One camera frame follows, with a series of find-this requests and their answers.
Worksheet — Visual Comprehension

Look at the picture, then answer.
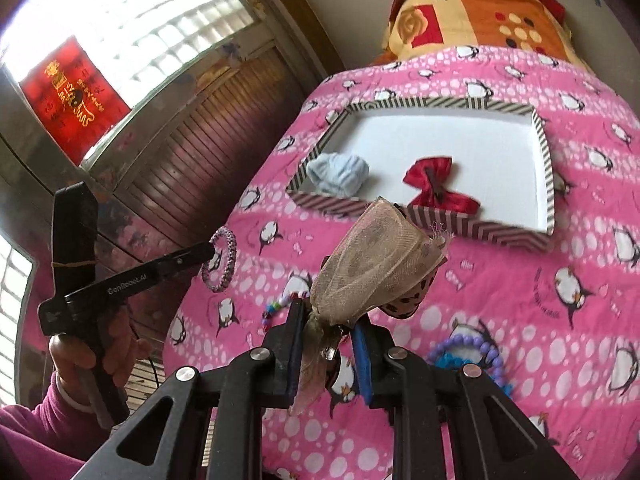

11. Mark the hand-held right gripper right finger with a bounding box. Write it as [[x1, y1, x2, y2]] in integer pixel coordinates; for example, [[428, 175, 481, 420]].
[[350, 317, 581, 480]]

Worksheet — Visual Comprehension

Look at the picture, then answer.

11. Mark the person's left hand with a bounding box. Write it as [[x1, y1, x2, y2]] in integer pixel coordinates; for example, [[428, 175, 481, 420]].
[[48, 305, 152, 411]]

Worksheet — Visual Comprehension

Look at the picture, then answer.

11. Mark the multicolour round bead bracelet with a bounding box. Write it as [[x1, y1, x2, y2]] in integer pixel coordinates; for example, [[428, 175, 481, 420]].
[[259, 287, 314, 334]]

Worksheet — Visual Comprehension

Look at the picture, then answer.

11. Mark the light blue fluffy scrunchie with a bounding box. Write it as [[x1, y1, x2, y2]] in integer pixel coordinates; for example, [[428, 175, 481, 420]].
[[305, 152, 371, 196]]

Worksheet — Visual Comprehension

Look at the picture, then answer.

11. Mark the red window poster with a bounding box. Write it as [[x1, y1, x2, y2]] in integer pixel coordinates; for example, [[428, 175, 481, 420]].
[[20, 35, 134, 166]]

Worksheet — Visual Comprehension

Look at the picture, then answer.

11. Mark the striped cardboard box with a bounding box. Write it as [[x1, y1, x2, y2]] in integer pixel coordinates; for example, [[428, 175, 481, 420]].
[[285, 100, 556, 254]]

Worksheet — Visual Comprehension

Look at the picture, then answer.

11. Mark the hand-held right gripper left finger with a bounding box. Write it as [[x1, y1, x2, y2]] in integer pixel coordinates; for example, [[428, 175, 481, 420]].
[[70, 299, 308, 480]]

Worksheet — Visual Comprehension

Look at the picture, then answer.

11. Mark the red scrunchie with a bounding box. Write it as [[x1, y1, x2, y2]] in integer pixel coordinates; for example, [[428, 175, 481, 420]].
[[403, 156, 482, 214]]

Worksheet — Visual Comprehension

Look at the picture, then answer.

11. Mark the person's left forearm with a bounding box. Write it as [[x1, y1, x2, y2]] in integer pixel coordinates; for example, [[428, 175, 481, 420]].
[[0, 370, 108, 480]]

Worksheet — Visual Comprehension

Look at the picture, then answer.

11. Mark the orange yellow patterned blanket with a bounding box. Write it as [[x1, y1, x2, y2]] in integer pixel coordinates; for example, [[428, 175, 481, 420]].
[[379, 0, 592, 72]]

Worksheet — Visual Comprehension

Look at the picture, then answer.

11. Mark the blue bead bracelet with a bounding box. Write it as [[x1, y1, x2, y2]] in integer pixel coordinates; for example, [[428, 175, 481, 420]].
[[434, 352, 514, 397]]

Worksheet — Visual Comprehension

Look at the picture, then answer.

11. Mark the window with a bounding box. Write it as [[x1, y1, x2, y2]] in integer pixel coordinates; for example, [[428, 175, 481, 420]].
[[0, 0, 268, 111]]

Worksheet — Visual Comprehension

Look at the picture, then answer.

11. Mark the wooden panel door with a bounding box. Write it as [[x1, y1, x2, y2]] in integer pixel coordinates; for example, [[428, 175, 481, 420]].
[[80, 45, 323, 261]]

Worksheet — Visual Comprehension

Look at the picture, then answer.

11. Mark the beige leopard hair tie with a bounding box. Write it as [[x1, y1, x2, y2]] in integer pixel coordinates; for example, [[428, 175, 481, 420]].
[[289, 197, 454, 417]]

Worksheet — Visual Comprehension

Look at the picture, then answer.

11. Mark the purple bead bracelet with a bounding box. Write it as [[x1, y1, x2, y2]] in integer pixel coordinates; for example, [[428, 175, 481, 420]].
[[427, 334, 504, 382]]

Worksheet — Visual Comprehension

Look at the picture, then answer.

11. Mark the pink penguin blanket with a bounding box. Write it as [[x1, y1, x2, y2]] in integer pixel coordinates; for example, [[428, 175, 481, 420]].
[[164, 44, 640, 480]]

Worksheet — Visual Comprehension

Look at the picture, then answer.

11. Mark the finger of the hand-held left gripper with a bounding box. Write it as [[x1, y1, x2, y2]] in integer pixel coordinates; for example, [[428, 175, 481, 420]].
[[150, 241, 217, 281]]

